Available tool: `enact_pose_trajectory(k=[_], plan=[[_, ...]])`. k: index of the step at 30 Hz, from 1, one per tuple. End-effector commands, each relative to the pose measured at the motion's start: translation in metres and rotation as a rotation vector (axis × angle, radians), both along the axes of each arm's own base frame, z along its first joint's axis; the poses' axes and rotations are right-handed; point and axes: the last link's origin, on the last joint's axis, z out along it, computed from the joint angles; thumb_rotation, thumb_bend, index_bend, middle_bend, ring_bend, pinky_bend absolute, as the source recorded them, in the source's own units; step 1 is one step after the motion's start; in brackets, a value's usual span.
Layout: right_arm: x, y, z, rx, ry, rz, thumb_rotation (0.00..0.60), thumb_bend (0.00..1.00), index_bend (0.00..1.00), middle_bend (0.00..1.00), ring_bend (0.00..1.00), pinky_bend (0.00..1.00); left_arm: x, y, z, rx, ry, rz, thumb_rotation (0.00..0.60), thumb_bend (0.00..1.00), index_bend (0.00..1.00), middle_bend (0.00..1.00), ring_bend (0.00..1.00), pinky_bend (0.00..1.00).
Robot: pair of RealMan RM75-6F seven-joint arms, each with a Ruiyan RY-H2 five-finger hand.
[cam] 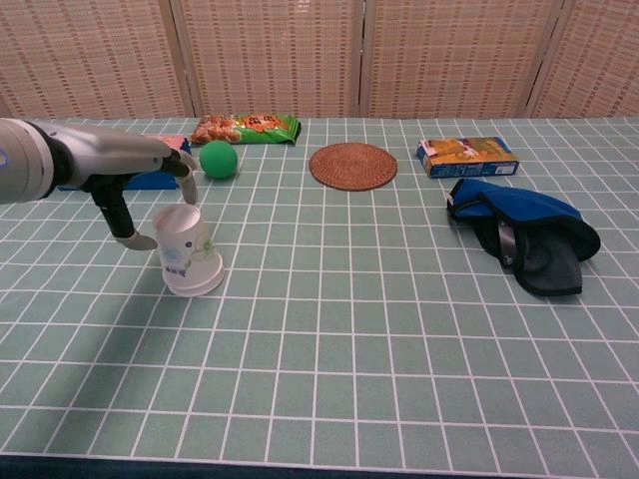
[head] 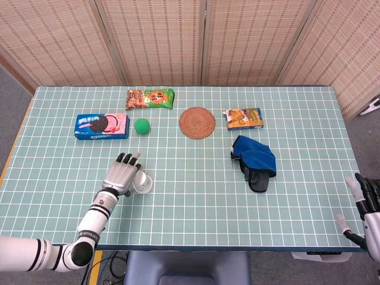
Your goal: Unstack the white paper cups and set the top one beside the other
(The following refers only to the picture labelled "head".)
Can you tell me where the white stand foot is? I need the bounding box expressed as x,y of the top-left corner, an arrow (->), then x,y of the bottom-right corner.
359,97 -> 380,116

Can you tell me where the white paper sheet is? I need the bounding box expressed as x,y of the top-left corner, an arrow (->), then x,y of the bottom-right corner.
290,251 -> 354,264

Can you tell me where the blue grey chair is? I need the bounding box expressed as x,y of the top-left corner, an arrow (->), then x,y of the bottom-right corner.
123,251 -> 252,285

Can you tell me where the round woven brown coaster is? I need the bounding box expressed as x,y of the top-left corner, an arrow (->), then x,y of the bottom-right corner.
179,107 -> 217,140

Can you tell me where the bamboo folding screen panel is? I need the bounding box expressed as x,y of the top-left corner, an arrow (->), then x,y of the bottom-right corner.
275,0 -> 380,119
0,0 -> 128,93
201,0 -> 317,87
96,0 -> 207,87

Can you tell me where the dark grey cloth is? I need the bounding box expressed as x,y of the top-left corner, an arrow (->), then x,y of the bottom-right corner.
243,166 -> 270,194

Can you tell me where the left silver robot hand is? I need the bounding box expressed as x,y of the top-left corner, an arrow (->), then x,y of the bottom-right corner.
102,151 -> 143,197

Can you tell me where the black cable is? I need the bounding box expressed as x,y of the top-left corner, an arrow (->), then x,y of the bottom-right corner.
102,251 -> 129,281

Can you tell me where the blue Oreo cookie box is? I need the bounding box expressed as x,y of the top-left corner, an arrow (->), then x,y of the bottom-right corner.
73,112 -> 131,141

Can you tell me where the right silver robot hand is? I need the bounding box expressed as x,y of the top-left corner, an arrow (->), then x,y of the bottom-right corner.
336,173 -> 380,261

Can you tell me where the green grid tablecloth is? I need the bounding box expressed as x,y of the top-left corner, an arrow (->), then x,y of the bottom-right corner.
0,85 -> 371,252

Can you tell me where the green ball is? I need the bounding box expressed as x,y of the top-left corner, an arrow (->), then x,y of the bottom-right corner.
134,118 -> 151,135

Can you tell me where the blue cloth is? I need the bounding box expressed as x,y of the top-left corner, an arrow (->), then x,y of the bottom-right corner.
230,135 -> 277,178

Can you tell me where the orange blue snack box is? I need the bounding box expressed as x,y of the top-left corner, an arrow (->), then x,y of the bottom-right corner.
222,107 -> 265,131

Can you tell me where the green orange snack bag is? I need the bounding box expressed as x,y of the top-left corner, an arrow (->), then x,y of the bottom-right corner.
125,88 -> 176,110

